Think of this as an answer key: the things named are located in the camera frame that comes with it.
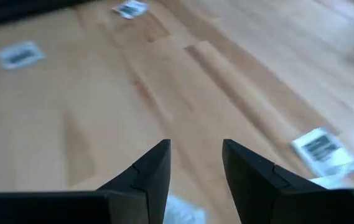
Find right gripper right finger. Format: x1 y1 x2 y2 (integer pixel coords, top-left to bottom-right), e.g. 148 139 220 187
221 138 327 224

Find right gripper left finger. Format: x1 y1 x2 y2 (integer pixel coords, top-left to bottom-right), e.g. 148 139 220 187
97 138 172 224

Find square antiseptic towelette packet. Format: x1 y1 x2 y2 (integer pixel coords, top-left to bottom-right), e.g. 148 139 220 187
163 194 208 224
111 0 149 21
290 126 354 179
0 40 46 71

